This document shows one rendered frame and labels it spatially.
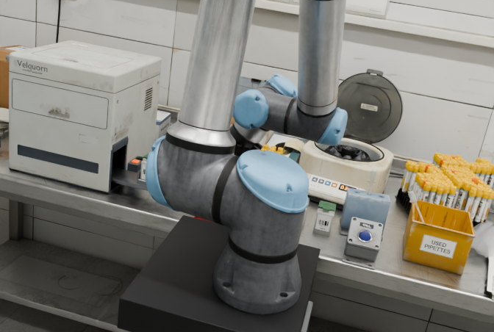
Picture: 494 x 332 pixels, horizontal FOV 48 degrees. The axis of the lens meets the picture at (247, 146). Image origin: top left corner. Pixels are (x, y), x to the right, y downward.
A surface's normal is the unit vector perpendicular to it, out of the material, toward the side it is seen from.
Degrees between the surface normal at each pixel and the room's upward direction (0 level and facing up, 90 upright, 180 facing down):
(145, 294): 4
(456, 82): 90
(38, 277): 0
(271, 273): 76
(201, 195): 86
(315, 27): 119
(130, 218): 90
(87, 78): 89
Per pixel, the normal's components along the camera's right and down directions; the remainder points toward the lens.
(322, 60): 0.04, 0.72
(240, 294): -0.38, 0.01
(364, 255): -0.28, 0.72
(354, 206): -0.13, 0.31
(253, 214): -0.38, 0.32
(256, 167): 0.25, -0.87
